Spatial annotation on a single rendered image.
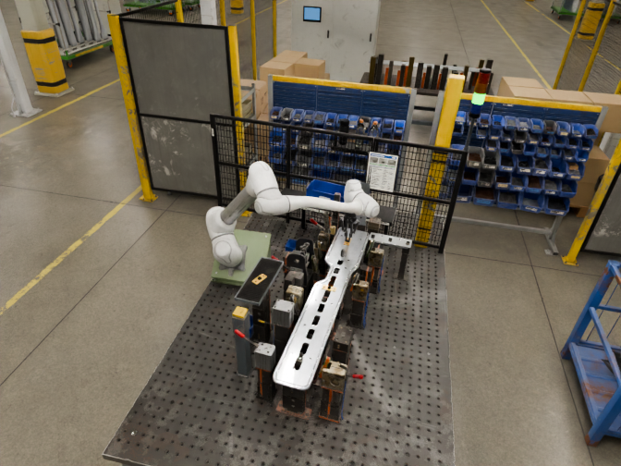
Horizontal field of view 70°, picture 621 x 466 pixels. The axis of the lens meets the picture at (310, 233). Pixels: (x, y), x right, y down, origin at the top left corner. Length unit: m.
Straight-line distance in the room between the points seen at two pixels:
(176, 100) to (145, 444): 3.43
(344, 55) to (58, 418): 7.62
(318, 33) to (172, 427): 7.88
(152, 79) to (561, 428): 4.59
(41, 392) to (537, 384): 3.58
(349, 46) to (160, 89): 4.99
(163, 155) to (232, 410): 3.43
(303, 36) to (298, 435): 7.93
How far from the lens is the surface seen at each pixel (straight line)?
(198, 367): 2.67
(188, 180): 5.29
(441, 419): 2.55
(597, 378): 3.92
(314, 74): 7.14
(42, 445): 3.54
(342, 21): 9.14
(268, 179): 2.49
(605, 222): 5.13
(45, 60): 9.73
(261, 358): 2.25
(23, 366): 4.04
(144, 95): 5.11
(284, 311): 2.34
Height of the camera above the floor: 2.74
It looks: 34 degrees down
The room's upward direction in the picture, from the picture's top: 2 degrees clockwise
